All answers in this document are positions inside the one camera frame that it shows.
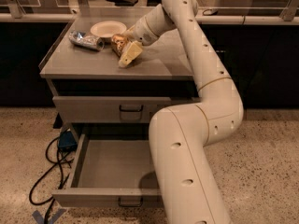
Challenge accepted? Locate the black floor cable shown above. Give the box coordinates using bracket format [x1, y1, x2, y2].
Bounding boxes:
[28, 136, 75, 224]

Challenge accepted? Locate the grey drawer cabinet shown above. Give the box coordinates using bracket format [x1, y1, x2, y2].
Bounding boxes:
[40, 30, 198, 138]

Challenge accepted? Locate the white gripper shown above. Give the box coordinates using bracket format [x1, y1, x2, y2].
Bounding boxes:
[119, 17, 158, 67]

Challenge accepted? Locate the white bowl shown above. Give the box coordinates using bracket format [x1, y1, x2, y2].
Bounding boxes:
[90, 21, 127, 43]

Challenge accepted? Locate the black office chair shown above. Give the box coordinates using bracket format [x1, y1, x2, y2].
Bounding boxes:
[106, 0, 138, 7]

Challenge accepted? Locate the blue power box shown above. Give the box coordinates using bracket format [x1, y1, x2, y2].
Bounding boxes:
[58, 131, 78, 152]

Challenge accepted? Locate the open grey middle drawer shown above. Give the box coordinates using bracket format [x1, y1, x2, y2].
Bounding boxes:
[53, 134, 163, 208]

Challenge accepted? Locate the crushed silver blue can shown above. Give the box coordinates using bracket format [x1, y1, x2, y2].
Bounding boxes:
[68, 31, 105, 51]

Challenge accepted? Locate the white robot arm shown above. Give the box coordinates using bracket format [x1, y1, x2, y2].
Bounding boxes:
[125, 0, 243, 224]

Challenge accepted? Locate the closed grey upper drawer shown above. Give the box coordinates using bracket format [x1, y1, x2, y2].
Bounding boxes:
[53, 96, 199, 123]

